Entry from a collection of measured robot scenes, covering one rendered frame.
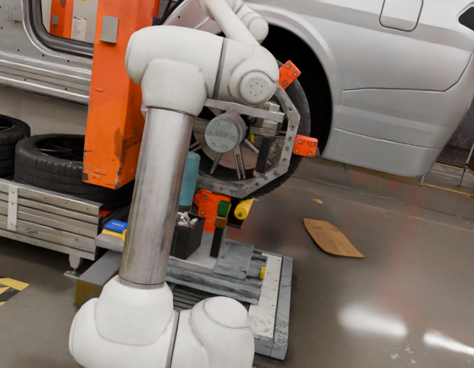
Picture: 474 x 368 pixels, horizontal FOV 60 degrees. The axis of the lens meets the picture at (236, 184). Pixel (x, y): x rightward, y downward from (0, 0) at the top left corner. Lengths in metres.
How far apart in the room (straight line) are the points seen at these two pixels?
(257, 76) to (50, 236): 1.49
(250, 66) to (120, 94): 0.92
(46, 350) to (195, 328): 0.93
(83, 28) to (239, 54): 5.90
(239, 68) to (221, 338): 0.54
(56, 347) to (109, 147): 0.78
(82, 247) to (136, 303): 1.18
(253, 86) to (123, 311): 0.52
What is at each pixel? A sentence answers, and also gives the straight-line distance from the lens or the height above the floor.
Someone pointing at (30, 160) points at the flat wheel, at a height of 0.48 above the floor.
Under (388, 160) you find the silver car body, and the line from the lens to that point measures 2.14.
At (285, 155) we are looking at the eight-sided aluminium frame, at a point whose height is 0.80.
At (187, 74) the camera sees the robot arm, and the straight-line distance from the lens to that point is 0.85.
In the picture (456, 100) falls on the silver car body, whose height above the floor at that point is 1.14.
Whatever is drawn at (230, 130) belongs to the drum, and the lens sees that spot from 1.52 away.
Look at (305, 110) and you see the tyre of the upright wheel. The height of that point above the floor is 0.98.
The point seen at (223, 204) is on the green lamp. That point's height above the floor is 0.66.
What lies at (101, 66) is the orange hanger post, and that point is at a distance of 1.71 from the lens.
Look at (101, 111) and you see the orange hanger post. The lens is 1.72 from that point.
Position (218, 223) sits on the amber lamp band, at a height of 0.59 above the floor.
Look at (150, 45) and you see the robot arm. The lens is 0.87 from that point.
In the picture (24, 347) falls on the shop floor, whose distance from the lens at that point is 1.77.
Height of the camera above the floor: 1.13
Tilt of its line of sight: 17 degrees down
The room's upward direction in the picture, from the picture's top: 12 degrees clockwise
